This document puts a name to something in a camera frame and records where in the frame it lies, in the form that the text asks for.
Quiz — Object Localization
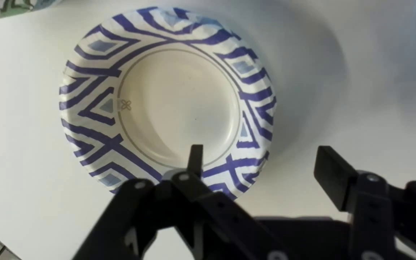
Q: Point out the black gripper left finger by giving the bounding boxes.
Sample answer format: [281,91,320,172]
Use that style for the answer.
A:
[71,143,298,260]

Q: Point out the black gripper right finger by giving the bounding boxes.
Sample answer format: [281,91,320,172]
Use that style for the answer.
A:
[313,144,416,260]

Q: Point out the blue patterned paper bowl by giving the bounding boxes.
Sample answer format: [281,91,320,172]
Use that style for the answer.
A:
[57,4,279,202]

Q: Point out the printed white paper cup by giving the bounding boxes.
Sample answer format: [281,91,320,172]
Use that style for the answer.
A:
[0,0,57,23]

